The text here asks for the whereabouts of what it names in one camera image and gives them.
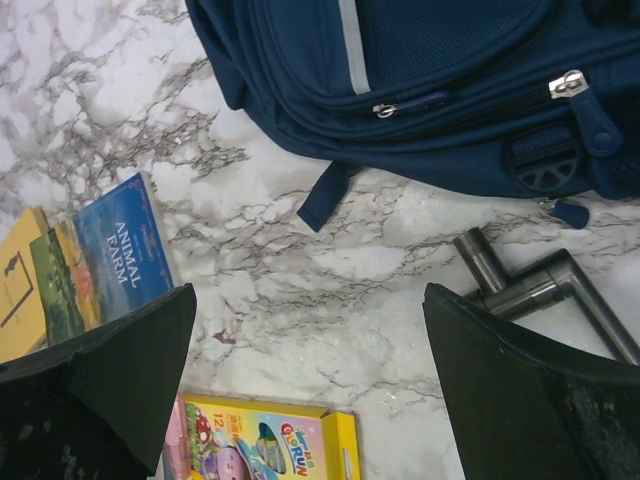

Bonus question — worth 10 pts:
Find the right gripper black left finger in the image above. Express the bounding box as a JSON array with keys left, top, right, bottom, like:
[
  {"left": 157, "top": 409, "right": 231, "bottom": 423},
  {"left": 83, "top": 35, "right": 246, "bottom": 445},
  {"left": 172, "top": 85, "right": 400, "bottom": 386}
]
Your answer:
[{"left": 1, "top": 284, "right": 197, "bottom": 479}]

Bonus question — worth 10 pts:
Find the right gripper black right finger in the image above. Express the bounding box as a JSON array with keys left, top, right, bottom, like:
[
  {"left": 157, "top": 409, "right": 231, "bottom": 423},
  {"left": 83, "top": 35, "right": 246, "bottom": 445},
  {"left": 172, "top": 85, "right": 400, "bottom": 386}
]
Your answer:
[{"left": 423, "top": 283, "right": 639, "bottom": 479}]

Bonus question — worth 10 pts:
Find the pink eraser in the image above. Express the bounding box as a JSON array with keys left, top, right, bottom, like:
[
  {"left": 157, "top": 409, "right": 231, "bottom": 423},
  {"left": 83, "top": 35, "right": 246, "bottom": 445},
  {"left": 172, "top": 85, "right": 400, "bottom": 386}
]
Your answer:
[{"left": 162, "top": 394, "right": 190, "bottom": 479}]

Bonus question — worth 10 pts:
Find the navy blue student backpack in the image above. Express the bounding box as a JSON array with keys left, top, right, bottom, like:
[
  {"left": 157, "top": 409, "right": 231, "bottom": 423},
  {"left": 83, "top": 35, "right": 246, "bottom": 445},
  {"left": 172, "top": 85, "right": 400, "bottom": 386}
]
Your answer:
[{"left": 187, "top": 1, "right": 639, "bottom": 230}]

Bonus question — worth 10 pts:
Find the yellow notebook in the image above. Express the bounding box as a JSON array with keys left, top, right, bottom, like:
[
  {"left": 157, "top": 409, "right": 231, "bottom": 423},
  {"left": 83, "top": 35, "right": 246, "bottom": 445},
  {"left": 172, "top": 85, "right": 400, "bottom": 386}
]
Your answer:
[{"left": 0, "top": 207, "right": 48, "bottom": 363}]

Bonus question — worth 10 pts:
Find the yellow crayon box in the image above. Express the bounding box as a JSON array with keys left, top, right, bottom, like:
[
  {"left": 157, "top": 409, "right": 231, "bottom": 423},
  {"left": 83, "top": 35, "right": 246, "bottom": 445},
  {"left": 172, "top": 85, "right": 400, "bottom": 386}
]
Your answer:
[{"left": 174, "top": 393, "right": 362, "bottom": 479}]

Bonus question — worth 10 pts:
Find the Animal Farm blue book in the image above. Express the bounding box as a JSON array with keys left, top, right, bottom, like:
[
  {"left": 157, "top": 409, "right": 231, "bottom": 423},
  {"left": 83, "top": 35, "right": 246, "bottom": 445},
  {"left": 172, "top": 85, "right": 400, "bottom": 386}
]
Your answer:
[{"left": 30, "top": 173, "right": 180, "bottom": 346}]

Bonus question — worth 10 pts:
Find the steel clamp handle tool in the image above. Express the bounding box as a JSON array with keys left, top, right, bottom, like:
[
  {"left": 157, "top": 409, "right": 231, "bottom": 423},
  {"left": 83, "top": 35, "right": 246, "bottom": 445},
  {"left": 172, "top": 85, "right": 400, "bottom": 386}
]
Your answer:
[{"left": 453, "top": 228, "right": 639, "bottom": 365}]

